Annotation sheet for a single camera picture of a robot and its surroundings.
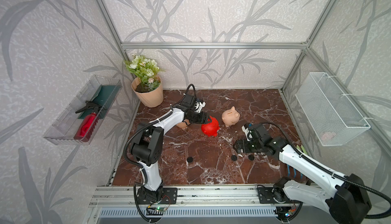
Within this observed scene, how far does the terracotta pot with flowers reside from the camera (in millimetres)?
944

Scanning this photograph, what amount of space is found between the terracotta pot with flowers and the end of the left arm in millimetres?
314

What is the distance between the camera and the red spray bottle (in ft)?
1.85
